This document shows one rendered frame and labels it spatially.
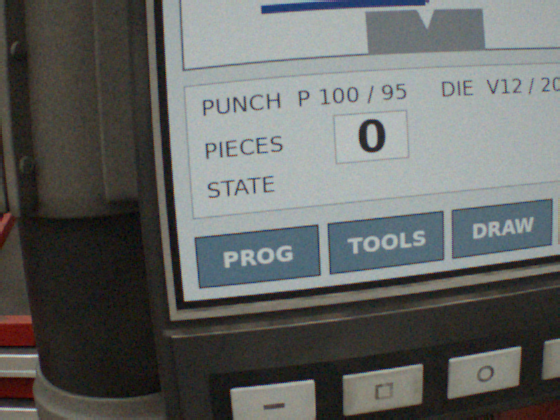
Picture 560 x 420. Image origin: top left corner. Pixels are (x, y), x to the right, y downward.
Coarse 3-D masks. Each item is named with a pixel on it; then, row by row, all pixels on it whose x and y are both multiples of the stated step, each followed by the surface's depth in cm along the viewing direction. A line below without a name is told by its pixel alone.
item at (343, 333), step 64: (128, 0) 51; (192, 320) 55; (256, 320) 56; (320, 320) 56; (384, 320) 57; (448, 320) 57; (512, 320) 58; (192, 384) 56; (256, 384) 57; (320, 384) 57; (384, 384) 57; (448, 384) 58; (512, 384) 59
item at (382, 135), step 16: (368, 112) 54; (384, 112) 54; (400, 112) 54; (336, 128) 54; (352, 128) 54; (368, 128) 54; (384, 128) 54; (400, 128) 54; (336, 144) 54; (352, 144) 54; (368, 144) 54; (384, 144) 54; (400, 144) 54; (336, 160) 54; (352, 160) 54; (368, 160) 54
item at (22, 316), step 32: (0, 224) 167; (0, 256) 160; (0, 288) 149; (0, 320) 136; (0, 352) 135; (32, 352) 135; (0, 384) 138; (32, 384) 138; (0, 416) 137; (32, 416) 137
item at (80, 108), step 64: (0, 0) 60; (64, 0) 61; (0, 64) 62; (64, 64) 62; (128, 64) 63; (0, 128) 64; (64, 128) 63; (128, 128) 64; (0, 192) 65; (64, 192) 65; (128, 192) 65; (64, 256) 67; (128, 256) 67; (64, 320) 68; (128, 320) 68; (64, 384) 70; (128, 384) 69
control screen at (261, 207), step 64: (192, 0) 51; (256, 0) 52; (320, 0) 52; (384, 0) 52; (448, 0) 53; (512, 0) 53; (192, 64) 52; (256, 64) 53; (320, 64) 53; (384, 64) 53; (448, 64) 54; (512, 64) 54; (192, 128) 53; (256, 128) 53; (320, 128) 54; (448, 128) 55; (512, 128) 55; (192, 192) 54; (256, 192) 54; (320, 192) 55; (384, 192) 55; (448, 192) 56; (512, 192) 56; (192, 256) 55; (256, 256) 55; (320, 256) 56; (384, 256) 56; (448, 256) 56; (512, 256) 57
